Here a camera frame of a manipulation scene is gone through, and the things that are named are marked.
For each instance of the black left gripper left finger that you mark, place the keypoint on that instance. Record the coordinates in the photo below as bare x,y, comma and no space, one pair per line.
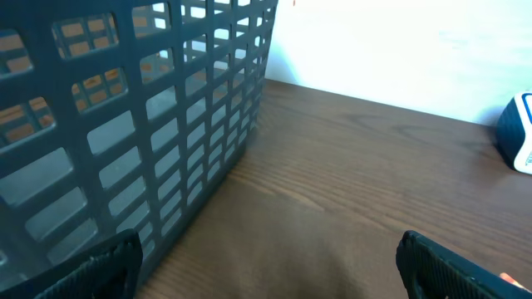
109,269

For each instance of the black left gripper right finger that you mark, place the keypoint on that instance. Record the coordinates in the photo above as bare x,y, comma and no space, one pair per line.
429,270

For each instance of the white barcode scanner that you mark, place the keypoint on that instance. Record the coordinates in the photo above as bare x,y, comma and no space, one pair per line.
513,132

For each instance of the grey plastic mesh basket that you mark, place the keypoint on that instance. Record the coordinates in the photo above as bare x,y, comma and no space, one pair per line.
120,114

